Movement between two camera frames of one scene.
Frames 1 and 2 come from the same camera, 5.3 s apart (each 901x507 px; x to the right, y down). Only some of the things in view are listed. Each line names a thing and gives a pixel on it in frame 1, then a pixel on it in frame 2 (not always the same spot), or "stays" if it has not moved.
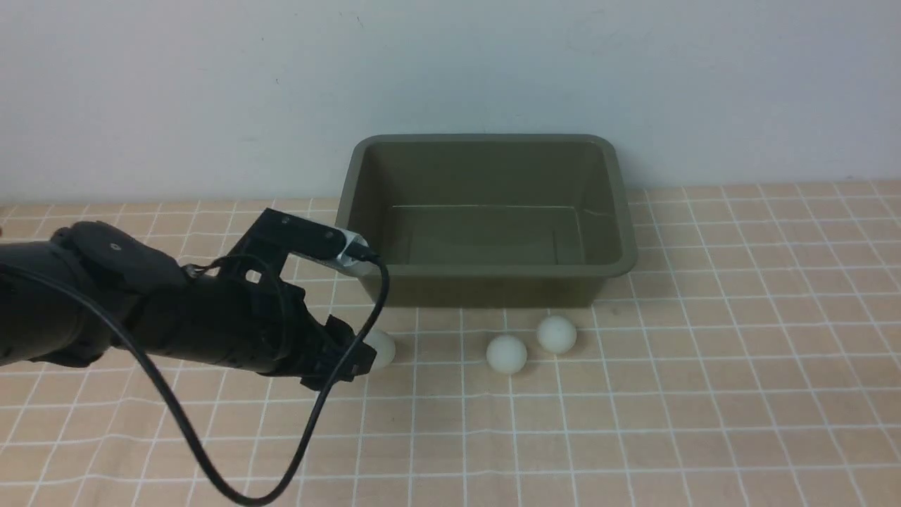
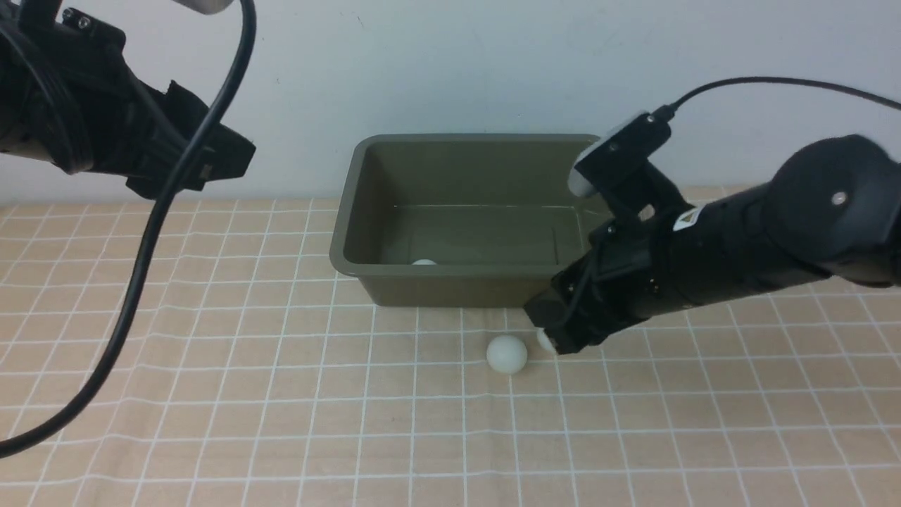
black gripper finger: x=339 y=332 to x=188 y=110
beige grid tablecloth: x=750 y=355 stays
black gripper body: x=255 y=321 to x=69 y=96
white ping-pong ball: x=507 y=353 stays
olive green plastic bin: x=490 y=220 stays
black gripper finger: x=360 y=362 to x=225 y=153
